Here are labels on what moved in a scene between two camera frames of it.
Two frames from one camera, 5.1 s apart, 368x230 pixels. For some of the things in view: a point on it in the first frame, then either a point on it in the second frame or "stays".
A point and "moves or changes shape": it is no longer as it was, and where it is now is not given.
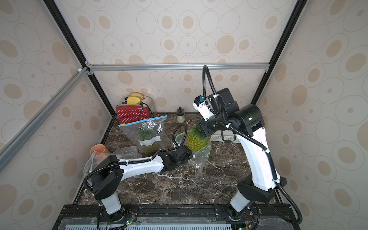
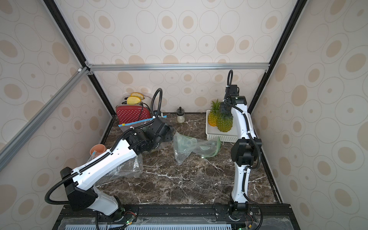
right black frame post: x=282 y=44 stays
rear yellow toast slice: x=137 y=94 stays
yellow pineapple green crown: x=196 y=138 moves or changes shape
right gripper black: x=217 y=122 → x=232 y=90
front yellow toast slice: x=133 y=100 stays
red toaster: x=126 y=114 stays
